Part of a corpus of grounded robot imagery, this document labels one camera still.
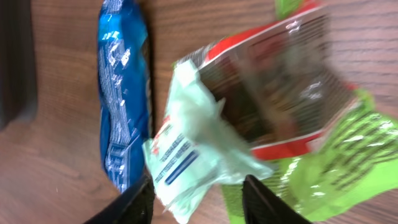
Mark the dark grey plastic basket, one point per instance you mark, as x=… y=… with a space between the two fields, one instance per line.
x=19 y=100

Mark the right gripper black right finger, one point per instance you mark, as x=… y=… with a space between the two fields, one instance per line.
x=262 y=206

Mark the green snack packet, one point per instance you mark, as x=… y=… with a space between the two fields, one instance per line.
x=331 y=147

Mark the teal tissue packet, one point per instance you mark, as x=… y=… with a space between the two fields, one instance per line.
x=195 y=148

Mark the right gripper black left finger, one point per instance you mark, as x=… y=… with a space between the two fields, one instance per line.
x=133 y=206

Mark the blue snack bar wrapper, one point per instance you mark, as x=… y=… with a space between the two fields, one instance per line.
x=123 y=55

